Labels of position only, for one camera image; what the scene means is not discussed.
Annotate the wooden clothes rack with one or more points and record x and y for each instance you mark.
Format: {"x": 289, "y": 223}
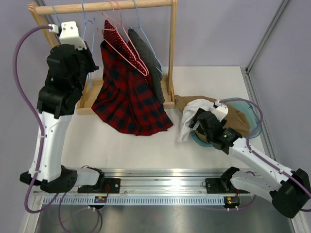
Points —
{"x": 39, "y": 13}

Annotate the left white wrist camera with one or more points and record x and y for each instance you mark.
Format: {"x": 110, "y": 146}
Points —
{"x": 68, "y": 33}

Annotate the red plaid skirt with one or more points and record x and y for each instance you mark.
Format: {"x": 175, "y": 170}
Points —
{"x": 125, "y": 102}

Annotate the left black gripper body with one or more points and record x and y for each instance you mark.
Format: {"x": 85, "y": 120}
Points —
{"x": 86, "y": 65}

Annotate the red dotted skirt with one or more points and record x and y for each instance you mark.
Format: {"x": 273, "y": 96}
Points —
{"x": 125, "y": 50}

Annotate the teal plastic bin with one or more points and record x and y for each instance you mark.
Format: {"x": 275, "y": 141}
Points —
{"x": 245, "y": 119}

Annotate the tan pleated skirt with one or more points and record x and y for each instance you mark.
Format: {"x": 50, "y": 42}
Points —
{"x": 190, "y": 98}

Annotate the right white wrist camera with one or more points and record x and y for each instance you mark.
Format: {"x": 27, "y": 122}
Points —
{"x": 220, "y": 110}

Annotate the aluminium frame post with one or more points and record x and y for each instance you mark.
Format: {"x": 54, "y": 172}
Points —
{"x": 268, "y": 33}

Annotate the grey dotted skirt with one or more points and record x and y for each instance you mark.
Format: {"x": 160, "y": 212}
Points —
{"x": 151, "y": 62}

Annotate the blue wire hanger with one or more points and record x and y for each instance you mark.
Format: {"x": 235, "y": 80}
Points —
{"x": 161, "y": 70}
{"x": 92, "y": 22}
{"x": 89, "y": 76}

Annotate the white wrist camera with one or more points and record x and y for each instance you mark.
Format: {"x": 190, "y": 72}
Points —
{"x": 68, "y": 33}
{"x": 220, "y": 110}

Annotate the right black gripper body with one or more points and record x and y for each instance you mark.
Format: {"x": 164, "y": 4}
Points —
{"x": 195, "y": 119}

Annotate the white skirt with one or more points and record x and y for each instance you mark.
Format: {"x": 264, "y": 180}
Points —
{"x": 189, "y": 110}

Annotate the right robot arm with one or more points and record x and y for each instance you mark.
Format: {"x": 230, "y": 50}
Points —
{"x": 286, "y": 189}

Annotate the white slotted cable duct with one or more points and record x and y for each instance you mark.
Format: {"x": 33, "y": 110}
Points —
{"x": 142, "y": 200}

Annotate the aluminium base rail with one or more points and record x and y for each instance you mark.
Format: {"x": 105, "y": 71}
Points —
{"x": 150, "y": 182}

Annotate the pink wire hanger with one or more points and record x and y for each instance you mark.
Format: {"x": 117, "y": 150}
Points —
{"x": 120, "y": 31}
{"x": 119, "y": 21}

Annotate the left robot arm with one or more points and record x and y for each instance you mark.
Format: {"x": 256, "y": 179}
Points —
{"x": 64, "y": 84}

